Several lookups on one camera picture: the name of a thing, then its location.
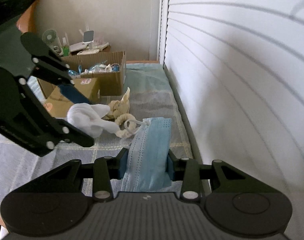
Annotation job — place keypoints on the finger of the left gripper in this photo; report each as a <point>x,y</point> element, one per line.
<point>48,66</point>
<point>67,134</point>

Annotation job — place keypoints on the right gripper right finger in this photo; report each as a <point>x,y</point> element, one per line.
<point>185,170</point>

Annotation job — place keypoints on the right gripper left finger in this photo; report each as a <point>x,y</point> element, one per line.
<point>104,170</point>

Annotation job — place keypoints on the white socks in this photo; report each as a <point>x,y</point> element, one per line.
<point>89,119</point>

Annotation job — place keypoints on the cream fabric scrunchie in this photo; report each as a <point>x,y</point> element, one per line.
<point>123,126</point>

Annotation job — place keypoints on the blue surgical face mask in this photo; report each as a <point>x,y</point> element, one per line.
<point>147,155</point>

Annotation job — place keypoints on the cream knotted cloth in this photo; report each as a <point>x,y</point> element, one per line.
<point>119,107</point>

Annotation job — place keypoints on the small green desk fan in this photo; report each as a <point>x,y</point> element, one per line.
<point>51,39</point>

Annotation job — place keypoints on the small green bottle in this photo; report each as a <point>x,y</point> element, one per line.
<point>66,50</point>

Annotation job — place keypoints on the tan tissue pack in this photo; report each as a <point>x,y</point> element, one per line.
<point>63,97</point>

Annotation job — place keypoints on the wooden headboard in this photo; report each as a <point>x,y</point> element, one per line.
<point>26,23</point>

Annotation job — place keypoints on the white wifi router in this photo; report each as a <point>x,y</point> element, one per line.
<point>77,47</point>

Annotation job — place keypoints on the white remote control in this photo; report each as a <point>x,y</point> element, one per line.
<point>88,52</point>

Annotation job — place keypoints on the open cardboard box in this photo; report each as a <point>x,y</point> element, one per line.
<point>110,83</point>

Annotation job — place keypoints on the blue grey plaid bedsheet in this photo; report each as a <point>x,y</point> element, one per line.
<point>150,96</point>

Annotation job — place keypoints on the white louvered closet door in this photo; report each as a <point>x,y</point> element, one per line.
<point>238,69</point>

